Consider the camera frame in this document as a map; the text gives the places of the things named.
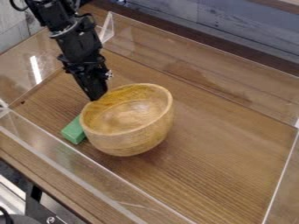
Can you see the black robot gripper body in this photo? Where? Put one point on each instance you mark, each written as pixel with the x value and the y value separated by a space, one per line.
pixel 80 46

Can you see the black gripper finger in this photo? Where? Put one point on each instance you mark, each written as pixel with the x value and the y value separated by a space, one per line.
pixel 83 81
pixel 98 86

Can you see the brown wooden bowl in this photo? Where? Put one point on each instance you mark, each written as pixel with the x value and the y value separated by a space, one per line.
pixel 128 121

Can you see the green rectangular block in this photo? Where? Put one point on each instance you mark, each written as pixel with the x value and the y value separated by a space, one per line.
pixel 72 132

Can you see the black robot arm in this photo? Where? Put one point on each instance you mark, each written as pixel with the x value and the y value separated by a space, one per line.
pixel 55 12

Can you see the clear acrylic corner bracket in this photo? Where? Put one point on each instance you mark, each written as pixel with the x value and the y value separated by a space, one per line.
pixel 107 29

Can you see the clear acrylic enclosure wall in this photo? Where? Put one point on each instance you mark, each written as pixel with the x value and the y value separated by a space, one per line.
pixel 216 171

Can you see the black table leg bracket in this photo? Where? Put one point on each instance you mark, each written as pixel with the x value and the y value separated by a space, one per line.
pixel 36 210

